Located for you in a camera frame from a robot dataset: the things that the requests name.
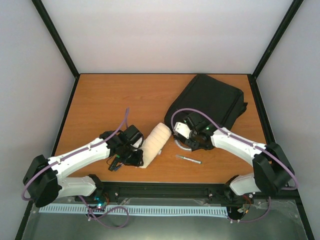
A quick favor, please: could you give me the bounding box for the beige fabric pencil case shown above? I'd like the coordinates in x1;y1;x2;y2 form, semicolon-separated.
138;122;172;169

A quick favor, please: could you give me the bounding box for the black student backpack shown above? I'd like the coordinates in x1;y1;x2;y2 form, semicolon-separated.
164;74;248;140

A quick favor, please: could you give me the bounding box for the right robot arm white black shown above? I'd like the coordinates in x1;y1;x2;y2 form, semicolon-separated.
170;108;298;197

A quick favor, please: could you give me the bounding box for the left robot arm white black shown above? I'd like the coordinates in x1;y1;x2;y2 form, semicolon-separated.
22;125;144;208

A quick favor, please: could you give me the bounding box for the green black highlighter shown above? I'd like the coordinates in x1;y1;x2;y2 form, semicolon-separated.
106;154;123;172

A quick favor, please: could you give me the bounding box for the blue white marker pen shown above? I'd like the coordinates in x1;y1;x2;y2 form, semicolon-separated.
113;164;123;172

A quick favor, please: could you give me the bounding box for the silver white pen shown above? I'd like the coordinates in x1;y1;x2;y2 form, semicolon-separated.
176;154;202;164

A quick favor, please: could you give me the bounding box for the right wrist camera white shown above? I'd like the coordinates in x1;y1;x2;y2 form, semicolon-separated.
173;122;192;139

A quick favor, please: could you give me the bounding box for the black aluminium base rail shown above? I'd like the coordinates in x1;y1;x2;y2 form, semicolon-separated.
57;181;301;208

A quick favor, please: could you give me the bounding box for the light blue cable duct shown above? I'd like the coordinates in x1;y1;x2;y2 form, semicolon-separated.
38;203;228;218

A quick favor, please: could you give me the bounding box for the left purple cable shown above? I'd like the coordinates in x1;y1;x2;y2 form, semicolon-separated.
21;107;131;229

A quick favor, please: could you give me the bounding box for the purple cable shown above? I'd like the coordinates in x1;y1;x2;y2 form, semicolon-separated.
21;107;131;229
170;107;300;224

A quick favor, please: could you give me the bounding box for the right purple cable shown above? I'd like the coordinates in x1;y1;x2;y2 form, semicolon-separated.
170;107;300;224

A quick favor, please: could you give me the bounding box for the right black frame post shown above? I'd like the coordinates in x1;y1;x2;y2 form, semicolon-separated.
252;0;304;80

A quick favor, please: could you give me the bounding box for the black frame post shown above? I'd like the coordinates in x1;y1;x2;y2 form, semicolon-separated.
252;0;304;80
31;0;80;80

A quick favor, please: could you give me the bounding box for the left black frame post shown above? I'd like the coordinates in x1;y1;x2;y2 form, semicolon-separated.
31;0;80;80

